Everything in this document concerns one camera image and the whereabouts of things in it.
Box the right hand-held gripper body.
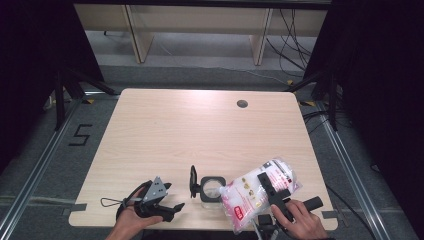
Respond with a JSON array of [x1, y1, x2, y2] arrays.
[[257, 188, 325, 240]]

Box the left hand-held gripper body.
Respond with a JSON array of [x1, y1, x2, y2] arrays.
[[115, 176, 175, 223]]

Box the plastic bag of white granules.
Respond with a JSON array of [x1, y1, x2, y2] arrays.
[[218, 156, 303, 235]]

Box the glass jar with black lid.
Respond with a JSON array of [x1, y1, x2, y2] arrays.
[[188, 164, 228, 210]]

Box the person's right hand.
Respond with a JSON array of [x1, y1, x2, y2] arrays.
[[270, 198, 329, 240]]

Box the person's left hand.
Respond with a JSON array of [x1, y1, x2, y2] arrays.
[[112, 186, 164, 236]]

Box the grey tape strip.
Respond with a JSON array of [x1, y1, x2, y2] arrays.
[[62, 202, 88, 217], [321, 209, 341, 221]]

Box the black metal stand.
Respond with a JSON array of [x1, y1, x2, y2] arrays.
[[54, 67, 118, 132], [285, 69, 340, 132]]

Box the dark curtain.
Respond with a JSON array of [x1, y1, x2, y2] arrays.
[[0, 0, 105, 171], [303, 0, 424, 238]]

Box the light wooden shelf unit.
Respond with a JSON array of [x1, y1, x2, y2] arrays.
[[73, 3, 330, 66]]

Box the thin cord loop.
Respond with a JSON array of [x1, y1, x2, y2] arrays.
[[100, 196, 130, 209]]

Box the black floor cable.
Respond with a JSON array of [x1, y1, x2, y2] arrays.
[[325, 184, 378, 240]]

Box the aluminium floor rail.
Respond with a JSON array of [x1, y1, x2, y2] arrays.
[[315, 99, 388, 240], [0, 96, 85, 240]]

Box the bundle of black cables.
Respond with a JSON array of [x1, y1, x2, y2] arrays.
[[265, 8, 318, 80]]

